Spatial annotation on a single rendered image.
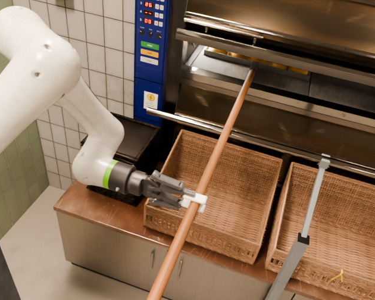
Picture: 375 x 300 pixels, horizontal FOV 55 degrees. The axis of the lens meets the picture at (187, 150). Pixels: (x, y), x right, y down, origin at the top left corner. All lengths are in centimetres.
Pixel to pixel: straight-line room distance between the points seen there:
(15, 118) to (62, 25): 125
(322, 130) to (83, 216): 122
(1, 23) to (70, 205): 117
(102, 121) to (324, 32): 94
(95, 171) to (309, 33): 99
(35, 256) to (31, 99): 179
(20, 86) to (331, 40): 119
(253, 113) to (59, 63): 121
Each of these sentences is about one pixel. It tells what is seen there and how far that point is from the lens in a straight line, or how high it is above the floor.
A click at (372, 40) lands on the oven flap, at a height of 151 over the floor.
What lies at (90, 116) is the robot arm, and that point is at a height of 137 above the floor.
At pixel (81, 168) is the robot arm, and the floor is 123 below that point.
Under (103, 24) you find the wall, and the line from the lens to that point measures 185.
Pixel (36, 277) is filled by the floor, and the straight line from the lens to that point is 238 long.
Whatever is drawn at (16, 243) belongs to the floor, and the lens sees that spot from 255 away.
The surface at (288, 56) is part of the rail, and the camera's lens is 147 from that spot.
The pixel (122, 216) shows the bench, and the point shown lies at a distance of 182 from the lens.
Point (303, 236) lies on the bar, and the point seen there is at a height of 95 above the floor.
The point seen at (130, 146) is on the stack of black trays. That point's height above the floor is 90.
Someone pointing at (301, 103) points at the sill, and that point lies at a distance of 173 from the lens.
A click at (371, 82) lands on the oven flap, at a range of 152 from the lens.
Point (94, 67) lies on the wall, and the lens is 198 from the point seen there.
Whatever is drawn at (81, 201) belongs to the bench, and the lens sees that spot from 191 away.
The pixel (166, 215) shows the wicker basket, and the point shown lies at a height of 72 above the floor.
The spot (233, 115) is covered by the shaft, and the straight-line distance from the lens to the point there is 143.
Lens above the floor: 200
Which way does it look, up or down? 40 degrees down
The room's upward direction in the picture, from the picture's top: 8 degrees clockwise
